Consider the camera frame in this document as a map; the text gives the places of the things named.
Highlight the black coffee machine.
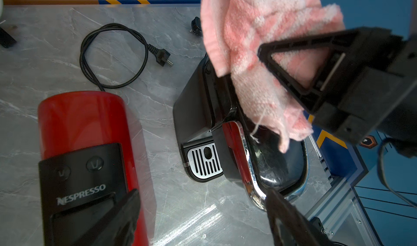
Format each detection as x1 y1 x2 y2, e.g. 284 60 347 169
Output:
173 57 309 210

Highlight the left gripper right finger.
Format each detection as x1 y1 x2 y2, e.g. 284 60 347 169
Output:
265 189 332 246

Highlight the red Nespresso coffee machine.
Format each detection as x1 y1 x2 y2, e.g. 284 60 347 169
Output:
38 91 149 246

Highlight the red machine black power cable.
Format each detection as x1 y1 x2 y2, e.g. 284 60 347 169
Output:
79 23 174 92

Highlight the pink striped towel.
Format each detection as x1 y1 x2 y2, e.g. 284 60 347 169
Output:
200 0 346 154

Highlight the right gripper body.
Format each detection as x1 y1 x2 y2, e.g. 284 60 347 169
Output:
314 34 417 158

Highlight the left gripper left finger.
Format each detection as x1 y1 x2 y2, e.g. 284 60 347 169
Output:
74 189 141 246

